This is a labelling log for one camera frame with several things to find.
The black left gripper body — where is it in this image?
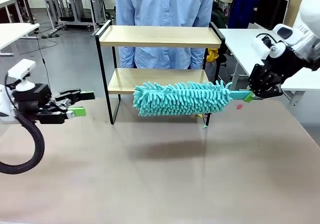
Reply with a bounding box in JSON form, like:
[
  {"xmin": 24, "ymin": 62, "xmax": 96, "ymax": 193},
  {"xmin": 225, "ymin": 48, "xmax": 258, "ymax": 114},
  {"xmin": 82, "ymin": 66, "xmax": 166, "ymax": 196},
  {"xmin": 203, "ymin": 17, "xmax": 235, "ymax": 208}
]
[{"xmin": 12, "ymin": 83, "xmax": 73, "ymax": 124}]

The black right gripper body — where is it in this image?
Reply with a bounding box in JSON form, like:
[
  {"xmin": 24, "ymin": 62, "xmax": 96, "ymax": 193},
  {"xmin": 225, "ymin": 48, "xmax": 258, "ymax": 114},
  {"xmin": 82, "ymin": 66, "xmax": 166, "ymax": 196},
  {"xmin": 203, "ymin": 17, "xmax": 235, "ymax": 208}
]
[{"xmin": 261, "ymin": 48, "xmax": 309, "ymax": 85}]

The teal microfibre duster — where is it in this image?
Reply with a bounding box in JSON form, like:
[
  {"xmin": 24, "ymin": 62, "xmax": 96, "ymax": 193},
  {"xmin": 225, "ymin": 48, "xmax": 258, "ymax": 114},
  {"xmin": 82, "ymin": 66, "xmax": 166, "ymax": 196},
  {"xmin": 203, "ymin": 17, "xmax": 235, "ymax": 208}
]
[{"xmin": 133, "ymin": 80, "xmax": 253, "ymax": 117}]

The person's right forearm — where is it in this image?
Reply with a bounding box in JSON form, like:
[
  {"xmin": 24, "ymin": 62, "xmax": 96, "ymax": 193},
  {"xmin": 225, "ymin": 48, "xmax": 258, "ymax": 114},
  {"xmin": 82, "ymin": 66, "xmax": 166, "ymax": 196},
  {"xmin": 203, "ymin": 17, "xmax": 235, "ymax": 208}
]
[{"xmin": 118, "ymin": 21, "xmax": 137, "ymax": 69}]

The person's left forearm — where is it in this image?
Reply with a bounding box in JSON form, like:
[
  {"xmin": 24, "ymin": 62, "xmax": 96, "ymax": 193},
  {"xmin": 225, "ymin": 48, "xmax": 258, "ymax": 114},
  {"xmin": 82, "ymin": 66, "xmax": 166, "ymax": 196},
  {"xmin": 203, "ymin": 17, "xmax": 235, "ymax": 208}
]
[{"xmin": 189, "ymin": 21, "xmax": 215, "ymax": 70}]

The white desk with rounded corner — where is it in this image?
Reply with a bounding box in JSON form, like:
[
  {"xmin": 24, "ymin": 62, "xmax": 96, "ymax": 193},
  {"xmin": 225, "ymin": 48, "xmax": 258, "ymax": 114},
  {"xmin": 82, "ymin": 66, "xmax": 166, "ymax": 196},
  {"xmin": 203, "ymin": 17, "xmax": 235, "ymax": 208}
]
[{"xmin": 218, "ymin": 28, "xmax": 320, "ymax": 105}]

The yellow cloth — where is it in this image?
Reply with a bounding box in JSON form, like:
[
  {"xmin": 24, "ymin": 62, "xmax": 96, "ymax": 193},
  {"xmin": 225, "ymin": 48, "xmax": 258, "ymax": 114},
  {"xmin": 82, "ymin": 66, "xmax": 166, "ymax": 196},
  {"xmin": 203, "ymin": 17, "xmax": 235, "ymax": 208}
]
[{"xmin": 207, "ymin": 48, "xmax": 220, "ymax": 63}]

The brown cardboard board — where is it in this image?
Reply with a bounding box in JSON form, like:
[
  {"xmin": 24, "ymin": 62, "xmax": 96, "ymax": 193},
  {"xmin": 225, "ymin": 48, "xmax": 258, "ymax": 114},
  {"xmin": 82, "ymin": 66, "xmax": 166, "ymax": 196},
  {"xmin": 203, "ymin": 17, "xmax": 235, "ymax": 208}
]
[{"xmin": 283, "ymin": 0, "xmax": 306, "ymax": 34}]

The black monitor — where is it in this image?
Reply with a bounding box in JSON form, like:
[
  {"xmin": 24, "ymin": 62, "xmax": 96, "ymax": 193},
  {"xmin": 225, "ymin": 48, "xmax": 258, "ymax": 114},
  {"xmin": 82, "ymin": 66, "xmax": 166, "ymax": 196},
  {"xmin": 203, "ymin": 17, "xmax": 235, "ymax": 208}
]
[{"xmin": 257, "ymin": 0, "xmax": 289, "ymax": 31}]

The black stand pole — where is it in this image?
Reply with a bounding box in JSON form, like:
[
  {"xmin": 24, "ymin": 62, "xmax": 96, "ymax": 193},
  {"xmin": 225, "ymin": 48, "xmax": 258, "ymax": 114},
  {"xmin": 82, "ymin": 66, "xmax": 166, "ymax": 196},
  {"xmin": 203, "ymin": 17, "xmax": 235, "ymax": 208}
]
[{"xmin": 269, "ymin": 0, "xmax": 288, "ymax": 31}]

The white desk with thick top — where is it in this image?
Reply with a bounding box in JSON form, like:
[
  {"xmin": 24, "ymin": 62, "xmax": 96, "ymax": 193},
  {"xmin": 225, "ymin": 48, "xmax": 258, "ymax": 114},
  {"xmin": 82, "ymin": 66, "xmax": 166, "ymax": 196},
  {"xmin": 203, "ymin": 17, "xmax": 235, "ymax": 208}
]
[{"xmin": 0, "ymin": 23, "xmax": 41, "ymax": 57}]

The person in blue trousers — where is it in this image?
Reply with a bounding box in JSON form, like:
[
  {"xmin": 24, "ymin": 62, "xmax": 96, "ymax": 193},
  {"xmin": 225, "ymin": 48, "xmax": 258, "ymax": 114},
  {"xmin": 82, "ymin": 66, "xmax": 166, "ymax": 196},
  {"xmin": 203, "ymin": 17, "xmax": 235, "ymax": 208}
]
[{"xmin": 227, "ymin": 0, "xmax": 266, "ymax": 30}]

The person in light blue shirt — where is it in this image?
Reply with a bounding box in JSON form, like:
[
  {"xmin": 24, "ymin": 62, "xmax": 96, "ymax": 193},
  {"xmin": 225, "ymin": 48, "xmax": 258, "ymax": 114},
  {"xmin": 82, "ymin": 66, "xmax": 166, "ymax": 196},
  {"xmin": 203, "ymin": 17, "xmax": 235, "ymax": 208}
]
[{"xmin": 114, "ymin": 0, "xmax": 216, "ymax": 70}]

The black braided cable sleeve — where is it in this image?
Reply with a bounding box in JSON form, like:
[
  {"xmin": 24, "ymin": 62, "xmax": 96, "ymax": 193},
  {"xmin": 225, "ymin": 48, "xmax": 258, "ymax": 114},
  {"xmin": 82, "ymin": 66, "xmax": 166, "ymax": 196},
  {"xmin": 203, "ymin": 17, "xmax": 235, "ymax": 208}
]
[{"xmin": 0, "ymin": 113, "xmax": 45, "ymax": 174}]

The black floor cable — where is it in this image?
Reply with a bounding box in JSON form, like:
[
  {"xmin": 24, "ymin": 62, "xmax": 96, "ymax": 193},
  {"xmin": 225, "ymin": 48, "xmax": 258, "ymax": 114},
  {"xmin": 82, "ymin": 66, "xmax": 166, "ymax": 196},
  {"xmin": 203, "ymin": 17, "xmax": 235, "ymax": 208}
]
[{"xmin": 36, "ymin": 29, "xmax": 58, "ymax": 85}]

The black frame wooden two-tier shelf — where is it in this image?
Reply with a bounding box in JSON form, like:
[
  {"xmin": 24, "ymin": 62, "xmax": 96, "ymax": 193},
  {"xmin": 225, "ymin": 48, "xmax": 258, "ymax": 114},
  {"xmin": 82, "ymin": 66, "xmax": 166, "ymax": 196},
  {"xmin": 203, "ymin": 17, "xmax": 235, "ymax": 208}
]
[{"xmin": 94, "ymin": 19, "xmax": 226, "ymax": 127}]

